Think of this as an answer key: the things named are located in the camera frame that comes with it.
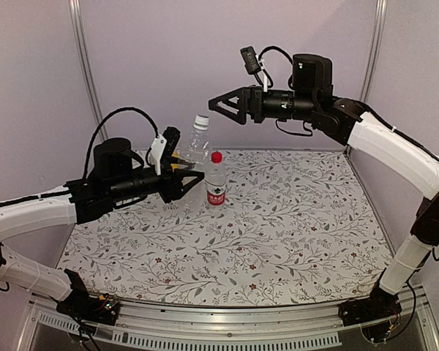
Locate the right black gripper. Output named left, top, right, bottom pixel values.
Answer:
left=208, top=84, right=317, bottom=124

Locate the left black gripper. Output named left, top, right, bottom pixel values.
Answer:
left=108, top=157, right=205, bottom=203

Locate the clear plastic bottle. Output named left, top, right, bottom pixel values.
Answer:
left=179, top=127, right=211, bottom=211

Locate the white blue bottle cap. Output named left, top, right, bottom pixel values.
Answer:
left=193, top=114, right=210, bottom=131

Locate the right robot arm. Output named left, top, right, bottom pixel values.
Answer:
left=209, top=54, right=439, bottom=319

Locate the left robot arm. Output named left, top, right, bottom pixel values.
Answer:
left=0, top=136, right=204, bottom=317

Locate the yellow juice bottle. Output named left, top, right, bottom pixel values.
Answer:
left=171, top=161, right=184, bottom=170

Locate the red cap water bottle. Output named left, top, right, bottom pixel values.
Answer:
left=206, top=151, right=226, bottom=211

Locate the floral table mat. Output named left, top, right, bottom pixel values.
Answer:
left=59, top=151, right=392, bottom=306

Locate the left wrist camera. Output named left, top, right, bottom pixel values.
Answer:
left=146, top=127, right=181, bottom=176

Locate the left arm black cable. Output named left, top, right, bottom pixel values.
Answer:
left=80, top=105, right=160, bottom=180

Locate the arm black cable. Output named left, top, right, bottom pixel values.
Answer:
left=402, top=233, right=439, bottom=330
left=80, top=105, right=160, bottom=180

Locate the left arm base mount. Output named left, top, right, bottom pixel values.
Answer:
left=56, top=269, right=121, bottom=326

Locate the aluminium front rail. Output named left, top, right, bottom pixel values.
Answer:
left=17, top=285, right=439, bottom=350

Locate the right metal frame post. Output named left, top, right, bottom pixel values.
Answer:
left=359, top=0, right=388, bottom=102

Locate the metal frame post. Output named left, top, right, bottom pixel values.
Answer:
left=68, top=0, right=103, bottom=126
left=359, top=0, right=388, bottom=102

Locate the left metal frame post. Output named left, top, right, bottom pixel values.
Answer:
left=68, top=0, right=103, bottom=126

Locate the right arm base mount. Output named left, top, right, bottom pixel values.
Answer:
left=338, top=287, right=402, bottom=344

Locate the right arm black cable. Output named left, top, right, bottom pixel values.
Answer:
left=402, top=233, right=439, bottom=330

